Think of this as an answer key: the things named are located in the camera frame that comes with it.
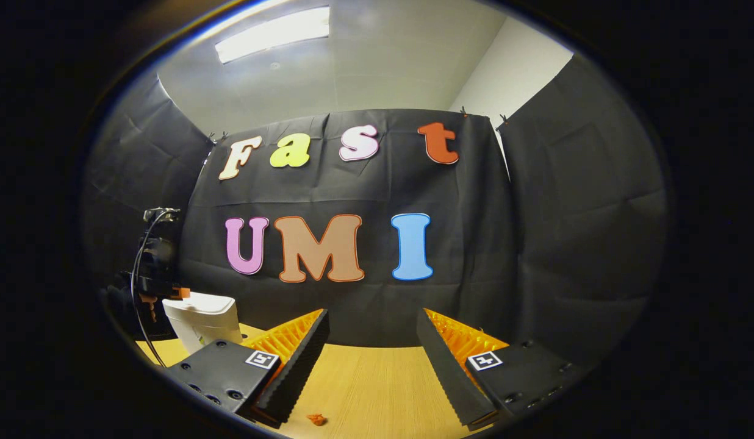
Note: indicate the ceiling light panel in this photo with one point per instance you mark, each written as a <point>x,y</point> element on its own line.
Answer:
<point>273,33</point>

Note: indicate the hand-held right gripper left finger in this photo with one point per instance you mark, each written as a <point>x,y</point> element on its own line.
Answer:
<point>301,360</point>

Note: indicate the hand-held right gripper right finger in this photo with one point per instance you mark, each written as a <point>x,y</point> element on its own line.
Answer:
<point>441,366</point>

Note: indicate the orange paper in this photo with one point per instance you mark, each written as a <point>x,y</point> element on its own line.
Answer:
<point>316,419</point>

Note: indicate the wooden desktop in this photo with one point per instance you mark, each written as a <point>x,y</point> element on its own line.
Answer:
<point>377,390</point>

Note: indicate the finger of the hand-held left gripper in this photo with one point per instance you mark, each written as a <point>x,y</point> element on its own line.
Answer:
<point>180,293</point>

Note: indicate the white desktop garbage bin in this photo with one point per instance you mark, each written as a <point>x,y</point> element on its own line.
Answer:
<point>203,320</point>

